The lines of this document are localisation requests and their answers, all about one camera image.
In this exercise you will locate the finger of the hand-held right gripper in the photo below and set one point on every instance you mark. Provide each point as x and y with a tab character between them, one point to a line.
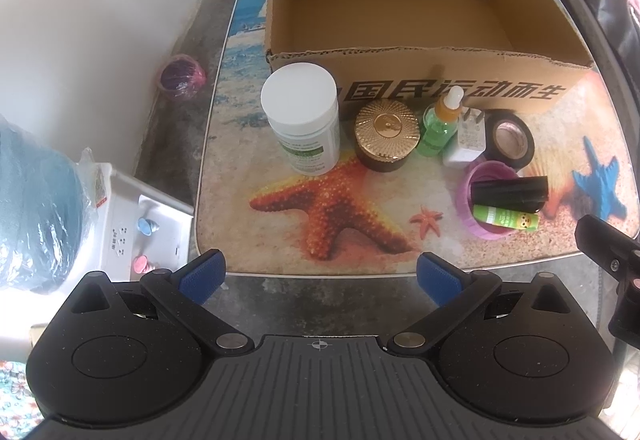
605	240

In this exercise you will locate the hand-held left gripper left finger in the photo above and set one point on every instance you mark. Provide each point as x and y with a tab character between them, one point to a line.
202	277

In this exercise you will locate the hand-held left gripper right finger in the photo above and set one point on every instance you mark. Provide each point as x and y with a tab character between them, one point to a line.
440	277

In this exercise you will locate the purple plastic lid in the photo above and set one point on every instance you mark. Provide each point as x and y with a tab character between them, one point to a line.
467	200

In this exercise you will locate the green lip balm stick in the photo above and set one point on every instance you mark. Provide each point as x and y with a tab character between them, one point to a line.
505	218

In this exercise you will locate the black cylindrical tube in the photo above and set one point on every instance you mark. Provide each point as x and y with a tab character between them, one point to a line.
510	192

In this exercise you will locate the black tape roll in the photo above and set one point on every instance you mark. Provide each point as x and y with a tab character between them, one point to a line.
527	139

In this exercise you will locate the white charger plug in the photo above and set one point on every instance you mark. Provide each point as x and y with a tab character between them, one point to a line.
467	139

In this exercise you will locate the green dropper bottle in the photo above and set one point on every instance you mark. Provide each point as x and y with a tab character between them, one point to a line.
435	134

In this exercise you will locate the dark jar with gold lid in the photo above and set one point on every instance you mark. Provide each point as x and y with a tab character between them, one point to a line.
385	129

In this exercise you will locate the white plastic bottle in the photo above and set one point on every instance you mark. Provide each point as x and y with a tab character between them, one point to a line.
300	119

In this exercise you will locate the cardboard box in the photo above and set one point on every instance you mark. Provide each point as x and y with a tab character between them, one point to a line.
400	19

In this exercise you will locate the white water dispenser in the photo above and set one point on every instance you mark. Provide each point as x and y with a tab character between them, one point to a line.
150	200

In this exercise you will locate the floral patterned cloth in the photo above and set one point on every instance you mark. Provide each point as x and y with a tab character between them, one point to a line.
12	395

